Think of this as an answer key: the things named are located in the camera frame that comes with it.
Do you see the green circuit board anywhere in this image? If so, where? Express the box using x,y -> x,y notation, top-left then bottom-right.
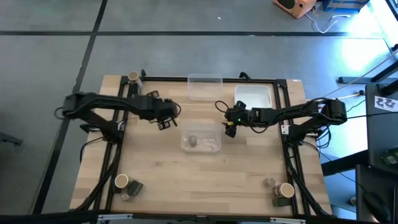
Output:
381,146 -> 398,166

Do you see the black computer mouse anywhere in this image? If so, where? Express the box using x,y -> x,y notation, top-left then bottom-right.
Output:
363,191 -> 393,223

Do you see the blue white paper bag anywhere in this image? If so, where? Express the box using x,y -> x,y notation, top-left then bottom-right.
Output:
322,0 -> 371,14

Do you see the white floor cable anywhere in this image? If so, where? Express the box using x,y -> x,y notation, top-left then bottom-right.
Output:
304,12 -> 352,34

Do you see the orange speaker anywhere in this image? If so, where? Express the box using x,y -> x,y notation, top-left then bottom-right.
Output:
272,0 -> 318,19

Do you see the black aluminium table frame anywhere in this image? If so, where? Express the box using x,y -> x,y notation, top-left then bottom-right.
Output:
74,70 -> 332,218

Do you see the black desk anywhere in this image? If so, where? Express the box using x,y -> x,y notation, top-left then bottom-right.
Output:
356,164 -> 398,223
365,82 -> 398,175

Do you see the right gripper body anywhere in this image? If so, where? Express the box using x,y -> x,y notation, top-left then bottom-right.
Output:
224,108 -> 250,127

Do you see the black overhead beam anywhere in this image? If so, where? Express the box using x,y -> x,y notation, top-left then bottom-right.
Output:
0,211 -> 398,224

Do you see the printed paper sheet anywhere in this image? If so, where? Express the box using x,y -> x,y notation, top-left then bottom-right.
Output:
374,95 -> 398,112

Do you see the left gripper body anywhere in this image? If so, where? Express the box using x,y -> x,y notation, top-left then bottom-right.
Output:
154,98 -> 181,122

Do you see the black floor stand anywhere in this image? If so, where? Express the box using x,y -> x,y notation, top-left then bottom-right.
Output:
338,60 -> 398,85

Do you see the clear plastic bin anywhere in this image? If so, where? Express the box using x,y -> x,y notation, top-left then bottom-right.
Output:
180,121 -> 223,154
187,73 -> 224,102

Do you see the white plastic bin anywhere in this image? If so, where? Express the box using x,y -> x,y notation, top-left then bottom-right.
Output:
233,84 -> 273,110

